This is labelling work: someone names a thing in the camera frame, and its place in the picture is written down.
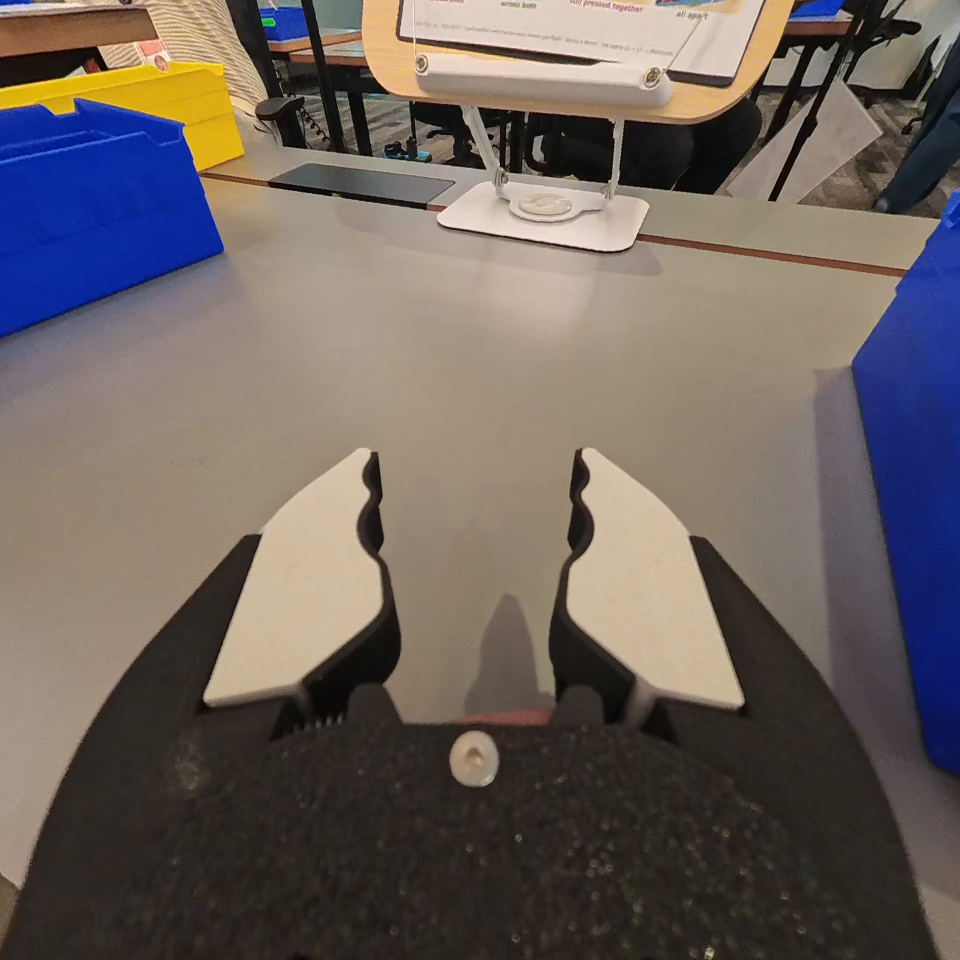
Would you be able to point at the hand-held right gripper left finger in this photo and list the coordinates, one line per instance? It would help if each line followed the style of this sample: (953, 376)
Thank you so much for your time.
(297, 600)

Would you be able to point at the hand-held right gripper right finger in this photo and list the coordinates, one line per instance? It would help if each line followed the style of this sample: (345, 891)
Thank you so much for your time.
(653, 600)

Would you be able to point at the blue plastic bin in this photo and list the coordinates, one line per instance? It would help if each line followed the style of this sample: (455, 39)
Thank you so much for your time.
(918, 495)
(90, 225)

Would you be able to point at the black flat panel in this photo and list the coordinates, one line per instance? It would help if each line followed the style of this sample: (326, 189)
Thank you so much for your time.
(360, 185)

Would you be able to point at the white angled panel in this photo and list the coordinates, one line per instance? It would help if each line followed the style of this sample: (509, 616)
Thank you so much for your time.
(810, 150)

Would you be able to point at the yellow plastic bin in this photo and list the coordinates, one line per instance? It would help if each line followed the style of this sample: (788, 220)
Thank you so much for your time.
(180, 105)

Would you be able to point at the wooden display board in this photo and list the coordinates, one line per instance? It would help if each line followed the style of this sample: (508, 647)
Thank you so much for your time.
(383, 68)

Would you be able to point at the small blue bin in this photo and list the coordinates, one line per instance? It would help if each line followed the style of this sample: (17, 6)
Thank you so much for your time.
(282, 23)

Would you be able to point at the printed instruction sheet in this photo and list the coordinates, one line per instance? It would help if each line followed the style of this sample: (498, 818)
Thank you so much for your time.
(585, 23)

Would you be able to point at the wooden side table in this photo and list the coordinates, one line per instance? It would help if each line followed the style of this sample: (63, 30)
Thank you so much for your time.
(75, 27)

